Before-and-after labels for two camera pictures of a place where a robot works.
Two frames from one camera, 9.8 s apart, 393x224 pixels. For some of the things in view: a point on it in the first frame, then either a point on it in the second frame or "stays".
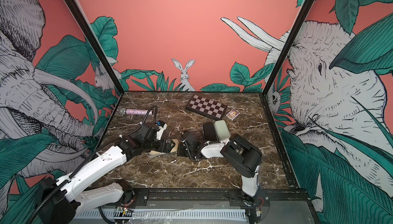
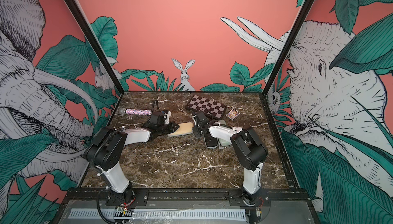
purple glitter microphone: x=121 y=111 stays
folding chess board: x=205 y=106 stays
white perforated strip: x=160 y=215 stays
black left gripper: x=162 y=148 to x=170 y=126
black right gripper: x=180 y=151 to x=195 y=129
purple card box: x=233 y=114 stays
